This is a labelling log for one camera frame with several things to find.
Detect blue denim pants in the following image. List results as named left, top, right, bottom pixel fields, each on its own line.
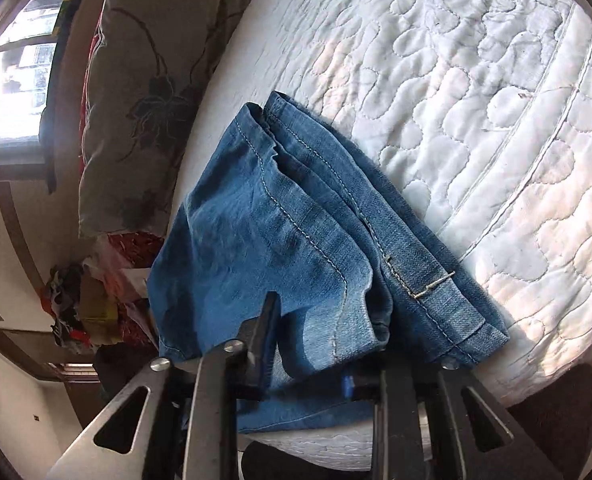
left=147, top=91, right=511, bottom=435

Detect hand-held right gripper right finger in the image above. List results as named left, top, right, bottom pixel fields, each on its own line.
left=341, top=357, right=564, bottom=480

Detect dark green cloth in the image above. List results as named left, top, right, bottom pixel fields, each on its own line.
left=93, top=342, right=167, bottom=401

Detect white quilted mattress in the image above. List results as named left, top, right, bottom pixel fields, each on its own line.
left=163, top=0, right=592, bottom=471

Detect brown wooden door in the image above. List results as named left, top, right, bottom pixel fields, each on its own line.
left=0, top=324, right=102, bottom=382

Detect pile of assorted clothes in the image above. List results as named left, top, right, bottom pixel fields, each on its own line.
left=41, top=260, right=107, bottom=356

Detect translucent plastic bag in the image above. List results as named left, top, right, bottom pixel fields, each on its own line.
left=93, top=237, right=152, bottom=311

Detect grey floral pillow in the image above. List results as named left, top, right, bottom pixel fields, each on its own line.
left=77, top=0, right=257, bottom=238

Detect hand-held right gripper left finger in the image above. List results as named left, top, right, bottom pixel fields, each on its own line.
left=46, top=291, right=283, bottom=480

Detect bright window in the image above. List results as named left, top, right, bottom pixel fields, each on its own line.
left=0, top=0, right=94, bottom=151

